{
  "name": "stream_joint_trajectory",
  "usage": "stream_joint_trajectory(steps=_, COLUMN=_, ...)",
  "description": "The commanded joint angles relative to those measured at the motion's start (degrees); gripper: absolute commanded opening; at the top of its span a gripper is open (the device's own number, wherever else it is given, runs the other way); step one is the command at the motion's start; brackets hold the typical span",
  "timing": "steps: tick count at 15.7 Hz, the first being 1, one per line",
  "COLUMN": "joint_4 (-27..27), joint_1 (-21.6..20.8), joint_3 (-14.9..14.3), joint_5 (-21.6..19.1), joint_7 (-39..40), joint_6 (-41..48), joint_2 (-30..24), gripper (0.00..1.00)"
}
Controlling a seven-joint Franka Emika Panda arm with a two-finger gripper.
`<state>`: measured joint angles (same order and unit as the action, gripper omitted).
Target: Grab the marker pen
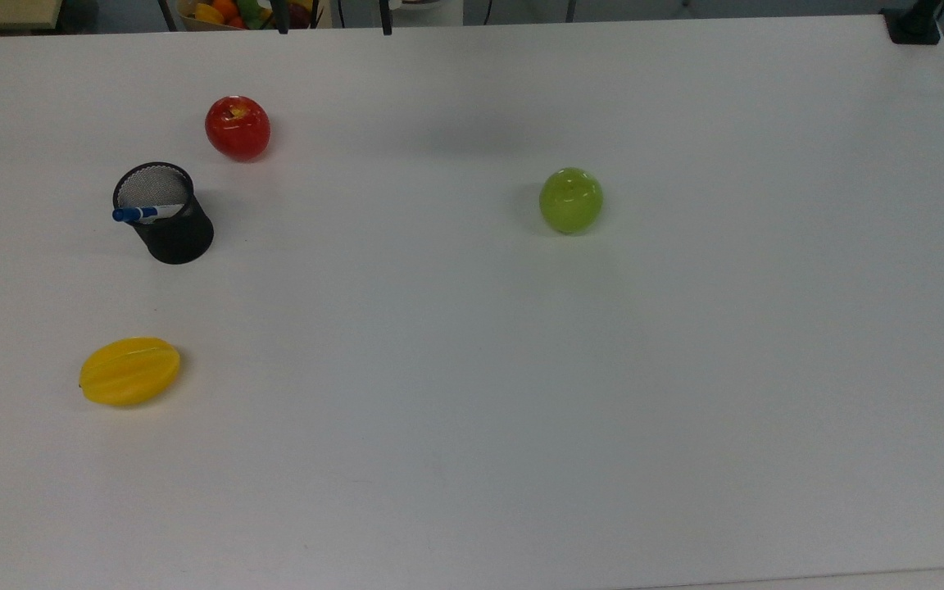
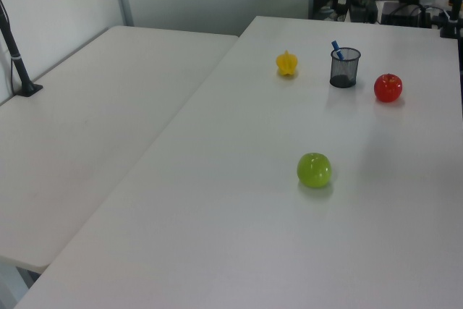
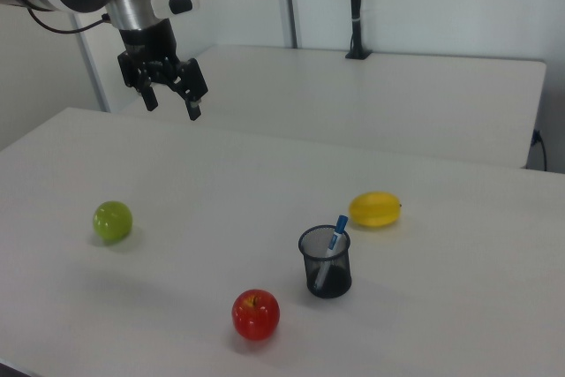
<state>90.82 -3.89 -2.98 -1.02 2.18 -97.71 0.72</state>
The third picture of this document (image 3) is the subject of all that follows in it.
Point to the green apple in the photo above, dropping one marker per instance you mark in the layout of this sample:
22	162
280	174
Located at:
112	221

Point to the red apple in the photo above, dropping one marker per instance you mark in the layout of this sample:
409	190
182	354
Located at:
255	315

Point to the black camera pole with clamp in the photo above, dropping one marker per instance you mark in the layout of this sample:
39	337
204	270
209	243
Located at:
355	2

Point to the white table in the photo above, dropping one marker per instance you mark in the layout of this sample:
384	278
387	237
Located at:
353	99

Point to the black mesh pen cup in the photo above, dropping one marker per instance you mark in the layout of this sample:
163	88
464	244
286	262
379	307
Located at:
329	277

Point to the yellow lemon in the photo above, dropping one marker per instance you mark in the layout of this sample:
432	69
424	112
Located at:
375	209

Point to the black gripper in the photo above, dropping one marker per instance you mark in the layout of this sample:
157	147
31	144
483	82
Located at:
148	43

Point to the blue white marker pen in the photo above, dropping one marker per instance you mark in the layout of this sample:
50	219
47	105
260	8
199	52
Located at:
334	240

